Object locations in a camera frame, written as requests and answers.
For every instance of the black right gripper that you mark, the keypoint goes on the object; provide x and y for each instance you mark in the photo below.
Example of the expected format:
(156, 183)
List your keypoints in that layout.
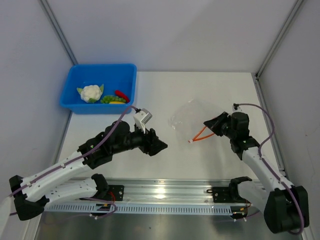
(213, 124)

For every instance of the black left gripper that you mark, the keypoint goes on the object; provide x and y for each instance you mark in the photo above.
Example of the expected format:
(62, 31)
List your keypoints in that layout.
(146, 138)

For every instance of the clear zip bag orange zipper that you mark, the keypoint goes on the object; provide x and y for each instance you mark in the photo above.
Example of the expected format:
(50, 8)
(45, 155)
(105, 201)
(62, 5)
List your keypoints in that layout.
(188, 120)

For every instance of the red chili pepper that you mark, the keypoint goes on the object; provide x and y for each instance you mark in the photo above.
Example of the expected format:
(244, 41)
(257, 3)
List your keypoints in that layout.
(120, 94)

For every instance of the white cauliflower with green leaves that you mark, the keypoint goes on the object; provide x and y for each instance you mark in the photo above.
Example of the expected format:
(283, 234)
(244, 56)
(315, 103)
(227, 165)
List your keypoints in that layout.
(90, 93)

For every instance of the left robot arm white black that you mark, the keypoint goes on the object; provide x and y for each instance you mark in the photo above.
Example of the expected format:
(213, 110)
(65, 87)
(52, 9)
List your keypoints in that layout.
(31, 195)

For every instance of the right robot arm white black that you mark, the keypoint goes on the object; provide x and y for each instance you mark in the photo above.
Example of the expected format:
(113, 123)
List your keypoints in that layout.
(285, 207)

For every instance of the yellow lemon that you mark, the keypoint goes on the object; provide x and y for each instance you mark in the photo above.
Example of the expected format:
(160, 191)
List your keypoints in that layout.
(117, 102)

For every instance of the green grape bunch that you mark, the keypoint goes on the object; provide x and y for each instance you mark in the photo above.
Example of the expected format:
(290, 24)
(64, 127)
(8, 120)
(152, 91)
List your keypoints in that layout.
(110, 98)

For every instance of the blue plastic bin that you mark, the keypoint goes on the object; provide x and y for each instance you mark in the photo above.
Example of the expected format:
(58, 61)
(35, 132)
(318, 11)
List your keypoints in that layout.
(116, 76)

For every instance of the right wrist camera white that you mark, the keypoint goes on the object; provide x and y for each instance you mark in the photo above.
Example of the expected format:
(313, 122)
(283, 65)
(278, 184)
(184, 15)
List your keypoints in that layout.
(236, 108)

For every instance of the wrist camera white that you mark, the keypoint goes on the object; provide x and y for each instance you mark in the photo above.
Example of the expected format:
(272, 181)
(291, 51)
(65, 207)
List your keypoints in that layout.
(141, 118)
(236, 108)

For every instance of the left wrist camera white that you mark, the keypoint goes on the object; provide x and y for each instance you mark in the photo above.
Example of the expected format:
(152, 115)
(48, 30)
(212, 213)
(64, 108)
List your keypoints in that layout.
(141, 118)

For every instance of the aluminium mounting rail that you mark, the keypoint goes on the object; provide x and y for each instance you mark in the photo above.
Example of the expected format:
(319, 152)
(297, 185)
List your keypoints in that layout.
(165, 191)

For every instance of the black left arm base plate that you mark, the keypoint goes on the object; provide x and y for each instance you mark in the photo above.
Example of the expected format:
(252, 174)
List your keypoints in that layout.
(110, 192)

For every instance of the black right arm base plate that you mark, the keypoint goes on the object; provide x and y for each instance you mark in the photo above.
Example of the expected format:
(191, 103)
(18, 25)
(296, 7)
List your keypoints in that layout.
(222, 194)

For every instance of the slotted grey cable duct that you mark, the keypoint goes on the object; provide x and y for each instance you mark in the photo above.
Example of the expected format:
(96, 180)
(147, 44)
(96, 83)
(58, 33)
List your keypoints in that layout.
(132, 208)

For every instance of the right aluminium frame post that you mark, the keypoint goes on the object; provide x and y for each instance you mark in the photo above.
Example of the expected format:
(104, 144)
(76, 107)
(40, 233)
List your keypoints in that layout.
(289, 21)

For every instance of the aluminium frame post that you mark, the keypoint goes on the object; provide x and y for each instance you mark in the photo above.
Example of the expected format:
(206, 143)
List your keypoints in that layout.
(289, 21)
(49, 13)

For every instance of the left aluminium frame post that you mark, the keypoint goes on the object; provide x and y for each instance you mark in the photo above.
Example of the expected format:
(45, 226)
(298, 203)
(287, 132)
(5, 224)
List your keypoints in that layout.
(49, 13)

